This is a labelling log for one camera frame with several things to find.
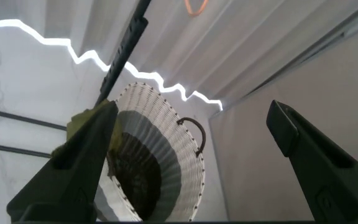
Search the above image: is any black clothes rack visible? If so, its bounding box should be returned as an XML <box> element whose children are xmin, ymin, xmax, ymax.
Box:
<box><xmin>0</xmin><ymin>0</ymin><xmax>152</xmax><ymax>159</ymax></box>

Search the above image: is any white laundry basket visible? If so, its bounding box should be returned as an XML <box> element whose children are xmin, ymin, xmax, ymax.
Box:
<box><xmin>93</xmin><ymin>82</ymin><xmax>207</xmax><ymax>222</ymax></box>

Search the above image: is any pink clothes hanger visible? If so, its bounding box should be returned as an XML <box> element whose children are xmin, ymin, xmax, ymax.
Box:
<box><xmin>184</xmin><ymin>0</ymin><xmax>209</xmax><ymax>17</ymax></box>

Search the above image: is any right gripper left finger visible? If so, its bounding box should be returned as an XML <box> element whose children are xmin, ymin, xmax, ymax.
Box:
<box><xmin>6</xmin><ymin>100</ymin><xmax>119</xmax><ymax>222</ymax></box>

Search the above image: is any white curtain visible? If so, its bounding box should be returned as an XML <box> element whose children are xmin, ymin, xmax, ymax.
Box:
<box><xmin>0</xmin><ymin>0</ymin><xmax>358</xmax><ymax>111</ymax></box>

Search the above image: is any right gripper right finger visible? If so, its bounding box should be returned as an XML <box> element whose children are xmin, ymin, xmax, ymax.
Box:
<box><xmin>265</xmin><ymin>99</ymin><xmax>358</xmax><ymax>222</ymax></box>

